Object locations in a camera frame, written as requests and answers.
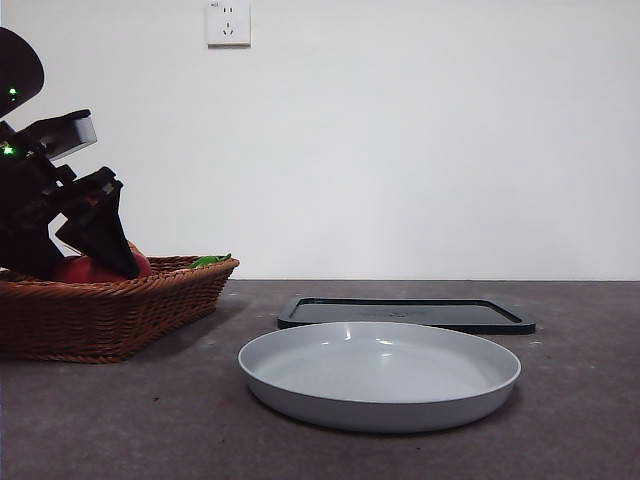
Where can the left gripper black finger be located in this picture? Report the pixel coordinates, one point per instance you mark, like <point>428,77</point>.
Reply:
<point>27,245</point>
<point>102,235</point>

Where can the red tomato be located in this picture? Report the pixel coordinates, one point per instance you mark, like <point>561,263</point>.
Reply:
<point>80,270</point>

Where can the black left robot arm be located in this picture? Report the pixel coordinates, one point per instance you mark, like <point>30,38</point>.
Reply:
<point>15,65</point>

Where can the brown wicker basket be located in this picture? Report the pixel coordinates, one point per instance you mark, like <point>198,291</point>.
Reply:
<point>100,315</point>

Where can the bright green leafy vegetable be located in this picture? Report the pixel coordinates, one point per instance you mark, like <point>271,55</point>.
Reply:
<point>205,261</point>

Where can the grey round plate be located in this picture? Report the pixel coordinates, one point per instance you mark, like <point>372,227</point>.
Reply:
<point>380,375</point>

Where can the black rectangular tray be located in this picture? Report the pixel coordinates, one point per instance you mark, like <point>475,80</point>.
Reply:
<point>450,315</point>

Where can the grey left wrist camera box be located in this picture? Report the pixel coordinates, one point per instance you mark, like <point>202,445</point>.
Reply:
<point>75,137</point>

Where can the white wall socket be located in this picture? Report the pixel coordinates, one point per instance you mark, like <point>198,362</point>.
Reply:
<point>229,25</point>

